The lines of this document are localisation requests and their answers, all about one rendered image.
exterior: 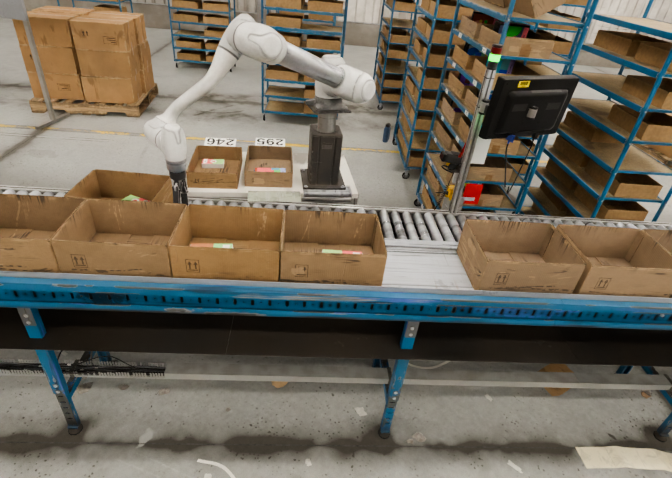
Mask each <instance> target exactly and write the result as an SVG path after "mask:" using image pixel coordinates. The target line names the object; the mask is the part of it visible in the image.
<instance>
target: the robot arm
mask: <svg viewBox="0 0 672 478"><path fill-rule="evenodd" d="M242 55H245V56H247V57H250V58H252V59H254V60H256V61H260V62H263V63H266V64H270V65H276V64H279V65H282V66H284V67H286V68H289V69H291V70H293V71H296V72H298V73H300V74H303V75H305V76H307V77H310V78H312V79H314V80H315V98H313V99H309V100H306V101H305V103H306V105H311V106H314V107H315V108H316V110H319V111H320V110H348V107H347V106H345V105H344V104H343V103H342V99H344V100H347V101H350V102H353V103H357V104H359V103H365V102H367V101H369V100H370V99H371V98H372V97H373V95H374V93H375V82H374V80H373V79H372V77H371V76H370V75H369V74H367V73H365V72H363V71H360V70H358V69H355V68H353V67H351V66H348V65H345V61H344V60H343V58H342V57H340V56H339V55H323V56H322V58H319V57H317V56H315V55H313V54H311V53H309V52H307V51H305V50H303V49H301V48H299V47H297V46H295V45H293V44H291V43H289V42H287V41H286V40H285V39H284V37H283V36H282V35H281V34H279V33H278V32H277V31H275V30H274V29H273V28H271V27H269V26H266V25H264V24H260V23H256V22H255V20H254V19H253V18H252V17H251V16H250V15H248V14H240V15H238V16H237V17H236V18H235V19H234V20H233V21H232V22H231V23H230V24H229V26H228V28H227V29H226V31H225V32H224V34H223V36H222V38H221V40H220V43H219V45H218V47H217V50H216V53H215V56H214V59H213V61H212V64H211V66H210V68H209V70H208V72H207V73H206V75H205V76H204V77H203V78H202V79H201V80H200V81H199V82H197V83H196V84H195V85H194V86H192V87H191V88H190V89H189V90H187V91H186V92H185V93H184V94H182V95H181V96H180V97H179V98H177V99H176V100H175V101H174V102H173V103H172V104H171V105H170V106H169V107H168V108H167V109H166V111H165V112H164V113H163V114H162V115H159V116H156V117H155V118H154V119H152V120H149V121H148V122H146V124H145V125H144V129H143V131H144V135H145V137H146V138H147V139H148V141H149V142H150V143H151V144H153V145H154V146H155V147H157V148H159V149H160V150H161V152H162V153H163V154H164V156H165V161H166V166H167V170H168V171H169V176H170V178H171V179H172V180H174V186H172V190H173V203H180V202H181V200H182V204H186V205H189V204H188V195H187V193H189V191H187V190H188V187H187V183H186V177H187V174H186V169H187V158H186V154H187V143H186V137H185V134H184V131H183V129H182V127H181V126H180V125H179V124H176V120H177V118H178V116H179V114H180V113H181V112H182V111H183V110H184V109H186V108H187V107H188V106H190V105H191V104H193V103H194V102H196V101H197V100H199V99H200V98H201V97H203V96H204V95H206V94H207V93H208V92H210V91H211V90H212V89H213V88H214V87H215V86H216V85H217V84H218V83H219V82H220V81H221V80H222V79H223V77H224V76H225V75H226V74H227V72H228V71H229V70H230V69H231V68H232V67H233V66H234V64H235V63H236V62H237V61H238V60H239V58H240V57H241V56H242ZM179 189H180V190H179ZM181 192H182V193H181Z"/></svg>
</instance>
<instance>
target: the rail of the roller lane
mask: <svg viewBox="0 0 672 478"><path fill-rule="evenodd" d="M0 189H1V190H2V191H3V192H5V191H6V190H7V189H12V190H14V191H15V192H16V193H17V192H19V191H20V190H26V191H27V192H28V193H29V194H30V193H31V192H32V191H35V190H36V191H39V192H40V193H41V194H42V195H43V194H44V193H45V192H46V191H50V192H52V193H53V194H54V196H55V195H56V194H57V193H58V192H64V193H65V194H66V193H67V192H68V191H69V190H70V189H63V188H46V187H24V186H10V185H0ZM197 199H198V200H200V201H201V202H202V205H204V204H205V202H206V201H207V200H211V201H213V202H214V205H217V203H218V202H219V201H224V202H225V203H226V206H229V203H230V202H233V201H234V202H236V203H237V204H238V206H240V207H241V204H242V203H243V202H247V203H249V205H250V207H253V204H254V203H260V204H261V206H262V208H264V206H265V205H266V204H268V203H269V204H272V205H273V209H276V206H277V205H279V204H282V205H284V206H285V210H288V206H290V205H295V206H296V208H297V210H299V208H300V207H301V206H303V205H305V206H307V207H308V210H310V211H311V208H312V207H313V206H317V207H319V209H320V211H322V210H323V208H324V207H330V208H331V211H332V212H334V209H335V208H337V207H340V208H341V209H342V210H343V212H345V211H346V209H348V208H352V209H353V210H354V213H357V210H358V209H364V210H365V213H368V211H369V210H371V209H374V210H376V212H377V215H378V218H379V221H381V220H380V216H379V213H380V211H381V210H386V211H387V212H388V215H389V219H390V222H392V219H391V216H390V214H391V212H392V211H394V210H396V211H398V212H399V215H400V218H401V221H402V222H403V219H402V213H403V212H404V211H408V212H409V213H410V215H411V218H412V220H413V223H415V222H414V219H413V214H414V213H415V212H420V213H421V215H422V218H423V220H424V223H425V224H426V222H425V219H424V214H425V213H427V212H430V213H431V214H432V215H433V218H434V220H435V215H436V214H437V213H442V214H443V216H444V218H445V220H446V215H448V214H452V213H449V211H448V210H436V209H435V210H434V209H419V208H401V207H383V206H374V207H373V206H365V205H348V204H330V203H312V202H248V199H241V198H223V197H205V196H188V200H189V201H192V203H193V201H194V200H197ZM460 214H463V215H465V217H466V219H467V218H468V216H470V215H475V216H476V218H477V219H478V218H479V217H480V216H482V215H484V216H486V217H487V219H488V220H489V219H490V217H492V216H496V217H497V218H498V219H499V221H500V219H501V218H502V217H507V218H508V219H509V220H510V221H511V219H512V218H514V217H517V218H519V220H520V221H521V220H522V219H523V218H529V219H530V221H531V222H532V220H533V219H536V218H538V219H540V220H541V222H543V221H544V220H545V219H550V220H551V222H552V223H553V222H554V221H555V220H561V221H562V223H564V222H565V221H566V220H570V221H572V223H573V224H574V223H575V222H576V221H581V222H582V223H583V224H585V223H586V222H588V221H591V222H592V223H593V224H594V225H595V224H596V223H597V222H602V223H603V224H604V225H606V224H607V223H609V222H611V223H613V224H614V225H616V224H618V223H622V224H624V225H625V226H626V225H627V224H633V225H634V226H635V227H636V226H637V225H639V224H642V225H644V226H645V227H647V226H648V225H653V226H655V227H657V226H659V225H662V226H664V227H665V228H667V227H668V226H672V223H667V222H650V221H632V220H614V219H596V218H579V217H561V216H543V215H525V214H508V213H490V212H472V211H457V213H456V214H454V213H453V215H454V217H455V218H456V220H457V216H458V215H460ZM435 222H436V220H435ZM446 222H447V220H446ZM436 224H437V222H436ZM447 224H448V222H447Z"/></svg>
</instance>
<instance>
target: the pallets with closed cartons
mask: <svg viewBox="0 0 672 478"><path fill-rule="evenodd" d="M27 15H28V18H29V22H30V26H31V29H32V33H33V37H34V40H35V44H36V48H37V52H38V55H39V59H40V63H41V66H42V70H43V74H44V77H45V81H46V85H47V88H48V92H49V96H50V99H51V103H52V107H53V109H59V110H65V111H66V113H70V114H78V113H82V115H91V114H96V115H107V112H122V113H126V116H127V117H140V116H141V115H142V114H143V112H144V111H145V110H146V109H147V107H148V106H149V105H150V103H151V102H152V101H153V100H154V98H155V97H156V96H157V95H158V85H157V83H154V77H153V70H152V63H151V52H150V47H149V43H148V40H146V39H147V36H146V29H145V21H144V14H142V13H126V12H112V11H95V9H84V8H72V7H59V6H43V7H40V8H36V9H33V10H32V11H27ZM12 21H13V24H14V27H15V31H16V34H17V38H18V41H19V47H20V50H21V54H22V57H23V60H24V64H25V67H26V71H27V74H28V77H29V81H30V84H31V88H32V91H33V94H34V98H32V99H31V100H29V104H30V107H31V111H32V113H45V112H47V111H48V110H47V107H46V103H45V102H43V101H44V96H43V92H42V89H41V85H40V82H39V78H38V74H37V71H36V67H35V64H34V60H33V56H32V53H31V49H30V46H29V42H28V39H27V35H26V31H25V28H24V24H23V21H22V20H16V19H12ZM63 99H67V100H65V101H64V102H63V103H59V102H60V101H61V100H63ZM76 100H84V101H83V102H81V103H80V104H79V103H73V102H74V101H76ZM91 102H95V103H94V104H90V103H91ZM107 103H108V104H107ZM106 104H107V105H106ZM124 104H126V105H125V106H123V105H124ZM631 144H633V143H631ZM633 145H635V146H636V147H638V148H639V149H641V150H643V151H644V152H646V153H647V154H649V155H651V156H652V157H654V158H656V159H657V160H659V161H660V162H662V163H664V164H665V165H667V163H668V162H669V161H672V146H662V145H647V144H646V145H641V144H633ZM649 149H654V150H649ZM667 166H668V167H670V168H672V165H667Z"/></svg>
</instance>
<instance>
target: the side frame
mask: <svg viewBox="0 0 672 478"><path fill-rule="evenodd" d="M14 291H16V292H17V295H18V296H15V294H14ZM33 291H34V292H35V293H36V296H37V297H34V295H33ZM51 292H53V293H54V294H55V297H56V298H54V297H53V296H52V293H51ZM6 293H7V294H6ZM24 293H25V294H24ZM70 293H73V296H74V298H72V297H71V294H70ZM43 294H45V295H43ZM89 294H92V298H93V299H90V297H89ZM107 294H109V295H110V297H111V300H109V299H108V296H107ZM62 295H64V296H62ZM126 295H128V296H129V300H127V299H126ZM99 296H100V297H99ZM144 296H147V300H148V301H145V299H144ZM162 296H164V297H165V300H166V302H163V299H162ZM118 297H119V298H118ZM180 297H183V302H181V300H180ZM154 298H155V299H154ZM198 298H201V303H199V302H198ZM216 298H218V299H219V304H217V303H216ZM172 299H174V300H172ZM234 299H236V302H237V304H234ZM208 300H209V301H208ZM251 300H254V305H251ZM269 300H271V306H269V305H268V301H269ZM226 301H227V302H226ZM286 301H289V306H286ZM260 302H262V303H260ZM303 302H306V306H305V307H303ZM321 302H323V307H320V303H321ZM278 303H279V304H278ZM337 303H340V307H339V308H337ZM355 303H356V304H357V307H356V309H354V304H355ZM312 304H314V305H312ZM371 304H373V305H374V306H373V309H370V307H371ZM329 305H330V306H329ZM346 305H347V306H346ZM388 305H390V309H389V310H387V306H388ZM405 305H406V306H407V307H406V310H405V311H404V310H403V309H404V306H405ZM363 306H364V307H363ZM421 306H423V310H422V311H420V307H421ZM0 307H7V308H36V309H66V310H95V311H124V312H153V313H182V314H211V315H240V316H269V317H298V318H327V319H356V320H385V321H414V322H443V323H472V324H501V325H530V326H559V327H588V328H617V329H646V330H672V318H671V319H670V320H669V318H670V317H671V316H672V303H656V302H631V301H606V300H581V299H556V298H531V297H506V296H481V295H456V294H431V293H406V292H381V291H356V290H331V289H306V288H281V287H256V286H231V285H206V284H181V283H156V282H131V281H106V280H81V279H56V278H31V277H6V276H0ZM396 307H398V308H396ZM437 307H440V308H439V311H438V312H436V309H437ZM454 307H456V309H455V312H452V311H453V308H454ZM413 308H414V309H413ZM470 308H472V310H471V312H470V313H468V311H469V309H470ZM487 308H488V310H487V313H484V312H485V309H487ZM445 309H447V310H445ZM502 309H504V311H503V313H502V314H500V312H501V310H502ZM478 310H479V311H478ZM517 310H520V311H519V313H518V314H517V315H516V313H517ZM534 310H536V311H535V313H534V315H532V313H533V311H534ZM493 311H494V312H493ZM510 311H511V312H510ZM549 311H551V313H550V315H549V316H547V314H548V312H549ZM565 311H567V312H566V314H565V316H563V314H564V312H565ZM525 312H526V313H525ZM580 312H582V314H581V316H580V317H578V315H579V314H580ZM556 313H557V314H556ZM595 313H597V315H596V317H594V315H595ZM611 313H613V314H612V316H611V317H610V318H608V317H609V316H610V314H611ZM626 314H628V315H627V316H626V318H624V317H625V315H626ZM642 314H643V316H642V317H641V318H640V319H639V317H640V316H641V315H642ZM660 314H664V315H665V316H664V318H663V317H661V316H660ZM602 315H603V316H602ZM656 315H658V316H657V318H656V319H655V320H653V319H654V318H655V316H656ZM633 316H634V317H633Z"/></svg>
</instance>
